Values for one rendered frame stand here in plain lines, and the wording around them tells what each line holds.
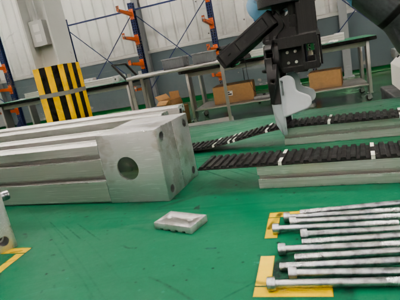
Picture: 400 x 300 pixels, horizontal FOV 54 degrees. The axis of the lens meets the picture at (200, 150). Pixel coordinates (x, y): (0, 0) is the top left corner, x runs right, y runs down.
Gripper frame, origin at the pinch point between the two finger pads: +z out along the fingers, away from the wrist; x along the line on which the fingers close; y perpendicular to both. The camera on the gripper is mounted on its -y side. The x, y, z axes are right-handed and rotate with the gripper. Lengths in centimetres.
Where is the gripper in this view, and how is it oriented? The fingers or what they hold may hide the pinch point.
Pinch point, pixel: (283, 123)
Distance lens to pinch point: 67.1
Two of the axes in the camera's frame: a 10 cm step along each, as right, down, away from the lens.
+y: 9.2, -0.8, -3.9
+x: 3.6, -2.8, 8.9
